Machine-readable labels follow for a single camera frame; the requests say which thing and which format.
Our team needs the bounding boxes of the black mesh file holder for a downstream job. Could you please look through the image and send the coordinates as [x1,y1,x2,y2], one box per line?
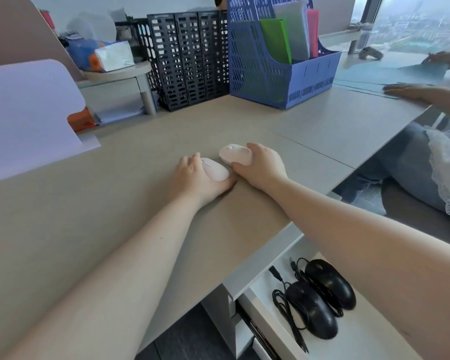
[146,10,232,112]

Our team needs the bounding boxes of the person's right hand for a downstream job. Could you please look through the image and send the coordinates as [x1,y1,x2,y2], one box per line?
[230,142,289,192]

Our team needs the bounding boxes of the green folder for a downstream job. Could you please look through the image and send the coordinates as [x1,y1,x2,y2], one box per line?
[259,18,293,65]

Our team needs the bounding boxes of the pink computer mouse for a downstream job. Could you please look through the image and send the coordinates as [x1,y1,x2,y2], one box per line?
[200,157,232,183]
[219,143,256,166]

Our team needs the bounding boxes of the teal paper sheets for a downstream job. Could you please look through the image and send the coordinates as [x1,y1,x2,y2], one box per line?
[333,63,449,96]

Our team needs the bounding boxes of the red object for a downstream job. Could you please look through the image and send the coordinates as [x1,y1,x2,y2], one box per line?
[39,9,56,31]

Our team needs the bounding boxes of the blue plastic bag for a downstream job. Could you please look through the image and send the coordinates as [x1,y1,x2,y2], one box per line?
[65,38,110,72]

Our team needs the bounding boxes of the beige desk partition board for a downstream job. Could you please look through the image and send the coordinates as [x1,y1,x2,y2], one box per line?
[0,0,84,83]

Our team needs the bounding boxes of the person's left forearm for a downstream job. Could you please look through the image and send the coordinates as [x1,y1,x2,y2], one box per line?
[2,193,226,360]

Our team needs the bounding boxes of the grey stapler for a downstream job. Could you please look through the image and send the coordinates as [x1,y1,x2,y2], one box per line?
[358,46,384,61]

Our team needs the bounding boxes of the person's left hand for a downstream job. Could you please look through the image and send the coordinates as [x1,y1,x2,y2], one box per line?
[169,153,238,207]

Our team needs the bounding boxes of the grey folder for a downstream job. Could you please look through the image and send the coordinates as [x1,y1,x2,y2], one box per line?
[272,0,310,63]

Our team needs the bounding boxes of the lavender paper sheet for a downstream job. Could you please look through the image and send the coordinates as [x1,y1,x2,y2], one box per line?
[0,58,101,186]

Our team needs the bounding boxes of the black wired computer mouse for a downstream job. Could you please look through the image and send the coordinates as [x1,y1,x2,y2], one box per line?
[286,280,339,340]
[304,259,357,311]

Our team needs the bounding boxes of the crumpled white plastic bag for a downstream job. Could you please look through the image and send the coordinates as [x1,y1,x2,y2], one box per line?
[65,10,118,43]

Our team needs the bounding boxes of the person's right forearm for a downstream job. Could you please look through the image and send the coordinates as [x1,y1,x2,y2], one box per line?
[260,177,450,360]

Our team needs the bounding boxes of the white desk drawer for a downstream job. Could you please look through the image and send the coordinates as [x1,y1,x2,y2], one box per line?
[235,252,424,360]

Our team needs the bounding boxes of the black mesh pen holder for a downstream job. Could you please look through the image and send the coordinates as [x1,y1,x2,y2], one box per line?
[114,19,151,65]

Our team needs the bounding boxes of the white tissue pack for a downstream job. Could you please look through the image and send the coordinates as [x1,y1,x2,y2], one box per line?
[94,41,136,73]

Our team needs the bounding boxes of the blue plastic file rack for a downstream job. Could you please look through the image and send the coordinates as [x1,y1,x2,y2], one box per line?
[226,0,343,110]

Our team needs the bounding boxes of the orange packet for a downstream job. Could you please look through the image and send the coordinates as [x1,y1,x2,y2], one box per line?
[67,107,97,133]

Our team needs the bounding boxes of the pink folder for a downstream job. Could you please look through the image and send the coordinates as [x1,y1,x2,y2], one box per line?
[306,9,320,59]

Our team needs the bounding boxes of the dark grey chair seat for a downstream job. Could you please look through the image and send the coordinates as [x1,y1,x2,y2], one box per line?
[380,179,450,256]

